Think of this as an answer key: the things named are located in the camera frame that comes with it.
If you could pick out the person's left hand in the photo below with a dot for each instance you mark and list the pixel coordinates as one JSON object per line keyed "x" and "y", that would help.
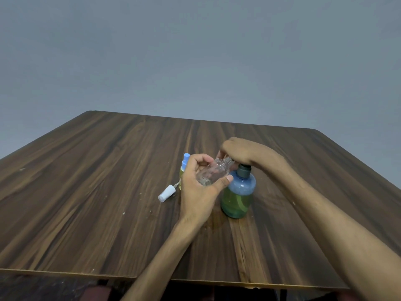
{"x": 194, "y": 197}

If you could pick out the person's right hand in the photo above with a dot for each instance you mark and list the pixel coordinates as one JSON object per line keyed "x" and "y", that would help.
{"x": 253, "y": 153}

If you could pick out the person's left thumb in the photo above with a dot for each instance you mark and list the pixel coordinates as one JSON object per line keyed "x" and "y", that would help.
{"x": 225, "y": 182}

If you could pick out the person's right fingers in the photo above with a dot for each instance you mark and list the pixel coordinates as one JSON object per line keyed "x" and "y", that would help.
{"x": 227, "y": 147}

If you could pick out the small clear plastic bottle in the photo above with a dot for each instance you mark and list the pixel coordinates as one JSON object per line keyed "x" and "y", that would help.
{"x": 216, "y": 170}

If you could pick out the green pump bottle grey top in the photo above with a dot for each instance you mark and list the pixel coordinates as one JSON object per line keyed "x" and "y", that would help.
{"x": 239, "y": 194}

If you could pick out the person's right forearm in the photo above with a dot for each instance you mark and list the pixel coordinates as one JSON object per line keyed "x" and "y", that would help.
{"x": 338, "y": 228}

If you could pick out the person's left forearm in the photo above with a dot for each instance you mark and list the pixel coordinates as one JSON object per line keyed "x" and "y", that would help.
{"x": 159, "y": 263}

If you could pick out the small spray bottle blue cap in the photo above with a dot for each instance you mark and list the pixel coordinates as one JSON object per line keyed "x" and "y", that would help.
{"x": 186, "y": 159}

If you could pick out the white spray cap with tube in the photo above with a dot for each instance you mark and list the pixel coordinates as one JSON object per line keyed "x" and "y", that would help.
{"x": 165, "y": 194}

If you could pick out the black table leg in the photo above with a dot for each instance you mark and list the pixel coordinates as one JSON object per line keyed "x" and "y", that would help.
{"x": 283, "y": 296}

